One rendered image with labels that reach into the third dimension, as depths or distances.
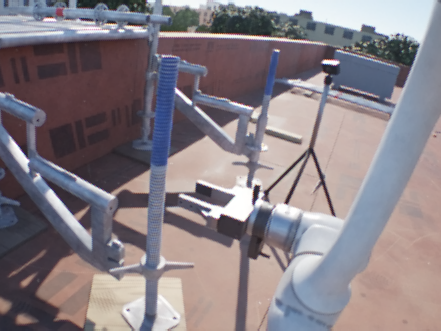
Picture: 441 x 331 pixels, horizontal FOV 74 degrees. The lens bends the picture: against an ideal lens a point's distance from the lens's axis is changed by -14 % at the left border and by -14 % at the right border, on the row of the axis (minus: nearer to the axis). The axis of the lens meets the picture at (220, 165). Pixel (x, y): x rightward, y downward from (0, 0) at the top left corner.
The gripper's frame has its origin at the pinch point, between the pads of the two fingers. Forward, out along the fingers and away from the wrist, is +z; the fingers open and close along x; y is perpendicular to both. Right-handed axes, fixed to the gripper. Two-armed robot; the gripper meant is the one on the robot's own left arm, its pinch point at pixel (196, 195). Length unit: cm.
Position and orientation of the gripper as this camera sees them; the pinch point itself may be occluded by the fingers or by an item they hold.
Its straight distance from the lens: 73.0
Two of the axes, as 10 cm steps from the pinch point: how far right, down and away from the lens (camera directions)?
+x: -4.1, 3.3, -8.5
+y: 1.5, -9.0, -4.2
